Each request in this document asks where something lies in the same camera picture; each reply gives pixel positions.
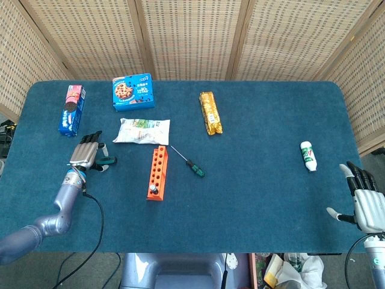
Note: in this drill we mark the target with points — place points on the blue chocolate chip cookie box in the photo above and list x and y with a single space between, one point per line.
132 93

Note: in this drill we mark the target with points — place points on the blue Oreo cookie box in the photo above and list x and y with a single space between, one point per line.
70 117

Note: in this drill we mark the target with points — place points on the white metal bracket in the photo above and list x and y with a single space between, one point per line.
232 262

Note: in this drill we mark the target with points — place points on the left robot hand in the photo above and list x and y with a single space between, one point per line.
84 153

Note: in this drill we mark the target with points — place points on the blue table mat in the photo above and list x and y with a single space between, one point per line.
240 195

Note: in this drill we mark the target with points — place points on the lavender robot base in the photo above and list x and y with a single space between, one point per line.
180 271

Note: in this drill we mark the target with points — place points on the white green bottle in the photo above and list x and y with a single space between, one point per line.
308 156

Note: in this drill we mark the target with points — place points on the white plastic bag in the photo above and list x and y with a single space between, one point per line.
312 268

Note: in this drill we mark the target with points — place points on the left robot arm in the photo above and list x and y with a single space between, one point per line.
64 198

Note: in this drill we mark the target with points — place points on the gold foil snack package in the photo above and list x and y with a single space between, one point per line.
210 114

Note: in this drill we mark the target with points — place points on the woven folding screen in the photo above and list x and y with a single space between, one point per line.
192 39

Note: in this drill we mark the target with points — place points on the orange bit holder block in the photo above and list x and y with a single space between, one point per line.
162 168

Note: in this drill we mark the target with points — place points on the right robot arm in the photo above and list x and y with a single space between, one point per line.
377 265

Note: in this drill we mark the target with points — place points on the white snack bag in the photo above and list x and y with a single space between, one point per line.
141 132

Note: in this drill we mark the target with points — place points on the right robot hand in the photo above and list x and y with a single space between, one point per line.
368 207

